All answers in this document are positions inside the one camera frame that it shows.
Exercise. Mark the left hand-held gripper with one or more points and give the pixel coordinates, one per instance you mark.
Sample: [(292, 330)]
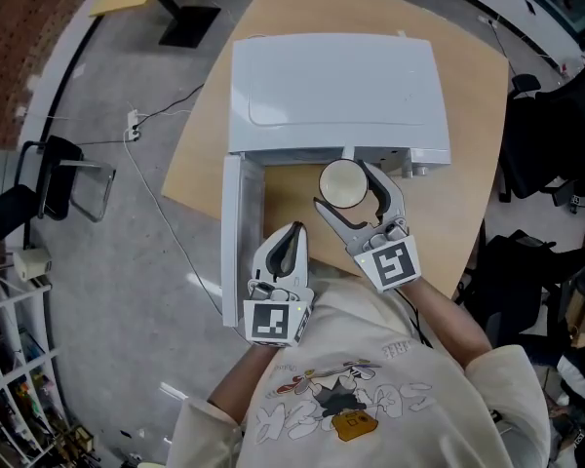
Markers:
[(273, 317)]

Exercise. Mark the cream printed shirt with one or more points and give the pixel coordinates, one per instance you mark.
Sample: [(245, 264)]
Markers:
[(370, 432)]

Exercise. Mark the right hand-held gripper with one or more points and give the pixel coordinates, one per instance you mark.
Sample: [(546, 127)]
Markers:
[(390, 263)]

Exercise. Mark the black folding chair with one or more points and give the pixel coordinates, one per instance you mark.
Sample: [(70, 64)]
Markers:
[(53, 178)]

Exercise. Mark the white cup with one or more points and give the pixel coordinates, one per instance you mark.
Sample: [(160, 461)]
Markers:
[(342, 185)]

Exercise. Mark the small beige box device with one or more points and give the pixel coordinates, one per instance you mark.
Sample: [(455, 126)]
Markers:
[(31, 263)]

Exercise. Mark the person's left forearm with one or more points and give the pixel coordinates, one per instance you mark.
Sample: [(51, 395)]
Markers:
[(239, 383)]

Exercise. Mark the white microwave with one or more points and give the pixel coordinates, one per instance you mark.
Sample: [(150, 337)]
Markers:
[(336, 95)]

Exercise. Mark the black office chair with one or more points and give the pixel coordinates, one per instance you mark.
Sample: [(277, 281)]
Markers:
[(521, 281), (560, 134)]

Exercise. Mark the white shelf rack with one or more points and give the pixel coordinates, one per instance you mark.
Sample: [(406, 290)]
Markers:
[(14, 383)]

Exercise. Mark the white power strip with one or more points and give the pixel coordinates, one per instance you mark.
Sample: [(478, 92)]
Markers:
[(132, 125), (487, 20)]

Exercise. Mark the person's right forearm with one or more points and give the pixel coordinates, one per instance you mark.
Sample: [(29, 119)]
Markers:
[(448, 324)]

